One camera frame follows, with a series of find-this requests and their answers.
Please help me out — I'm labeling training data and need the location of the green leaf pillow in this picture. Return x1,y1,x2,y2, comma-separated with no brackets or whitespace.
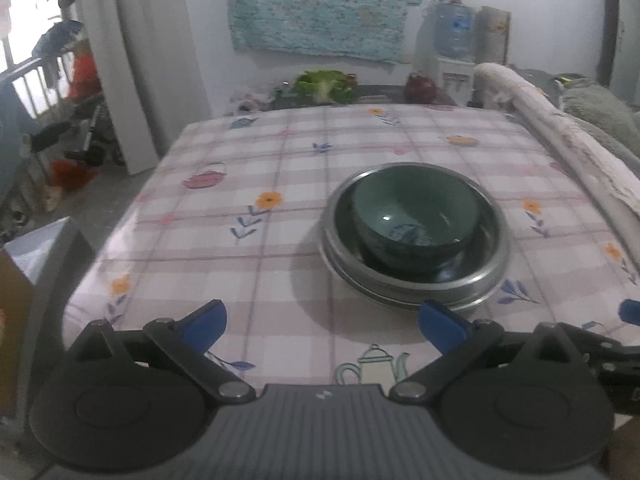
561,78,639,156

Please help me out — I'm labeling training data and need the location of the green lettuce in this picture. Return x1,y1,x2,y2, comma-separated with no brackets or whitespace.
292,70,356,105

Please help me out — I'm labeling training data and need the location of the brown cardboard box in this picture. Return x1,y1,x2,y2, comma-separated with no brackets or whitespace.
0,249,34,417

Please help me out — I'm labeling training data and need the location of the rolled patterned mat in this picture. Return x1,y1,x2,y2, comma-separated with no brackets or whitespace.
475,6,511,65

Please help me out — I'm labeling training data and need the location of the white curtain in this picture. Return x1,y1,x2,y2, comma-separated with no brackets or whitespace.
80,0,212,174

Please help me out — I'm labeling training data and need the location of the teal patterned wall cloth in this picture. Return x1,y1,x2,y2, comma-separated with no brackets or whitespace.
228,0,422,64

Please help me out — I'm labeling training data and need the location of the rolled pink quilt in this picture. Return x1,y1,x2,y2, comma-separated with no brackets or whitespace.
474,63,639,263

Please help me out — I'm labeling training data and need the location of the white water dispenser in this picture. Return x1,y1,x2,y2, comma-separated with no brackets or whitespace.
432,56,475,106

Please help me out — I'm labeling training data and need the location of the blue water jug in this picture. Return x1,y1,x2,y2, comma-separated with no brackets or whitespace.
434,0,474,58

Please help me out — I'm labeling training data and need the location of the green ceramic bowl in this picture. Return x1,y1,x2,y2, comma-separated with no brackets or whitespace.
352,164,480,274

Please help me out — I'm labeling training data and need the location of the deep steel bowl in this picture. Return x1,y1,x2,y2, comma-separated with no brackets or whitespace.
318,162,511,311

